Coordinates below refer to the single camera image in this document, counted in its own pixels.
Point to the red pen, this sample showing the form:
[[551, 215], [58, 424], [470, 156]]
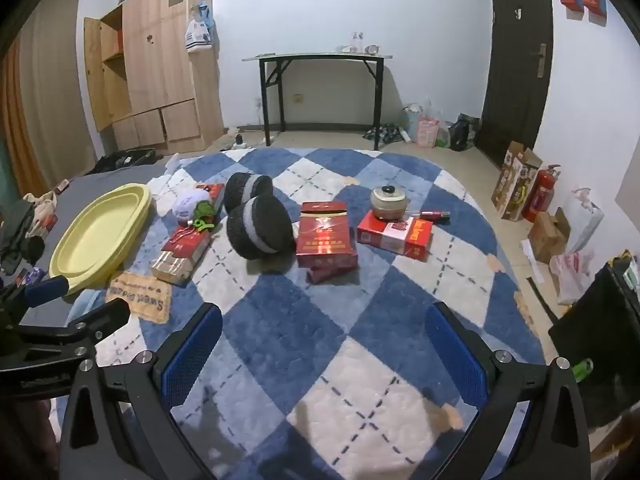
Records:
[[432, 215]]

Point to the pile of clothes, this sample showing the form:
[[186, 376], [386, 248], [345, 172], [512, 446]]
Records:
[[22, 230]]

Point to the black plastic bag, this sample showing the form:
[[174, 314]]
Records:
[[461, 134]]

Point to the blue hanging cloth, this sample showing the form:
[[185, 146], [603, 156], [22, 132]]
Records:
[[205, 14]]

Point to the black box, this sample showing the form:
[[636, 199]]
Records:
[[600, 350]]

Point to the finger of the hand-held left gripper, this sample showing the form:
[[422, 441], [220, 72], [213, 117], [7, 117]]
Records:
[[46, 290], [100, 316]]

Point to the black suitcase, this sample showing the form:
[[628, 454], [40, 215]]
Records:
[[125, 160]]

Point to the white plastic bag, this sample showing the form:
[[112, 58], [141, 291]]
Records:
[[575, 260]]

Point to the yellow plastic basin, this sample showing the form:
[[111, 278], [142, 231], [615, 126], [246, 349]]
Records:
[[95, 232]]

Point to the red fire extinguisher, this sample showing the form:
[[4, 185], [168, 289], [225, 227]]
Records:
[[537, 197]]

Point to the dark door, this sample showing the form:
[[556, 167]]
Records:
[[515, 70]]

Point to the black folding table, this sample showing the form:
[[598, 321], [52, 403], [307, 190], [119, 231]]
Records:
[[320, 58]]

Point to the brown cardboard box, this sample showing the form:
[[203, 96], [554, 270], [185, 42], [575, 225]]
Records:
[[547, 237]]

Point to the power strip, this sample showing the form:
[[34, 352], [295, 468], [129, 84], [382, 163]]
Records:
[[238, 141]]

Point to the green toy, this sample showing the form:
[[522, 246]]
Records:
[[204, 216]]

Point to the clear plastic bottle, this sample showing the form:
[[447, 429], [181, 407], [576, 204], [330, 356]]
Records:
[[356, 42]]

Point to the white striped hanging bag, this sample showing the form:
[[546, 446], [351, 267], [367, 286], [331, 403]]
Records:
[[198, 36]]

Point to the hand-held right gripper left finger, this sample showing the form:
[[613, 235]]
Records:
[[192, 355]]

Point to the beige curtain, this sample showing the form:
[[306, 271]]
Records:
[[50, 100]]

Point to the beige round lidded pot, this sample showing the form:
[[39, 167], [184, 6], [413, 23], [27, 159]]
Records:
[[390, 203]]

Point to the black round sponge block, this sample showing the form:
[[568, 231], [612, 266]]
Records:
[[247, 189], [260, 230]]

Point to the plaid cloth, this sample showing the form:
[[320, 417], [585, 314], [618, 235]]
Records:
[[382, 133]]

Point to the orange curtain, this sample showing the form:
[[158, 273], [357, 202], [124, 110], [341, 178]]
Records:
[[15, 130]]

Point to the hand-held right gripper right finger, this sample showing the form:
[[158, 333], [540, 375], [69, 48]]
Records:
[[455, 355]]

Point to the blue plaid blanket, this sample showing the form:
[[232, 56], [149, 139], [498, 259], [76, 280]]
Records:
[[280, 340]]

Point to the pink plastic bag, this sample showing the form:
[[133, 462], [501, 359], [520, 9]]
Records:
[[428, 132]]

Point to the red gold cigarette carton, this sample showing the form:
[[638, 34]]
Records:
[[182, 255]]

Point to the printed cardboard box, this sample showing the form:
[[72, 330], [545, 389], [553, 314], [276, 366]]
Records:
[[512, 182]]

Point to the wooden wardrobe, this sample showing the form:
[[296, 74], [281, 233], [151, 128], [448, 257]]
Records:
[[150, 60]]

